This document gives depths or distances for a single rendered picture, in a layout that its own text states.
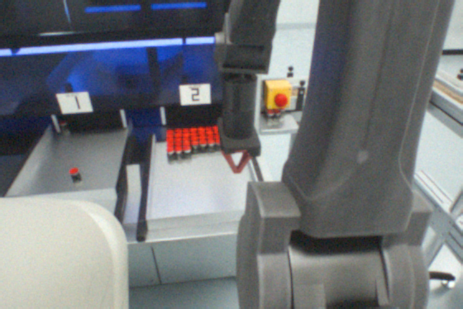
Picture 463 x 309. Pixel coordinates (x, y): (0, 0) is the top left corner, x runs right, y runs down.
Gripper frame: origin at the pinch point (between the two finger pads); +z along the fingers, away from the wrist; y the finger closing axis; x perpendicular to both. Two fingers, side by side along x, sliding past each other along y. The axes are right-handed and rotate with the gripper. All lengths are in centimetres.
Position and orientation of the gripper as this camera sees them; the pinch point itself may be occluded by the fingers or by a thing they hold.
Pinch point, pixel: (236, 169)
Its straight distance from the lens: 63.2
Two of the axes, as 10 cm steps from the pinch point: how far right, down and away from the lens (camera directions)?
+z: -0.1, 8.0, 6.0
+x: -9.9, 0.7, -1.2
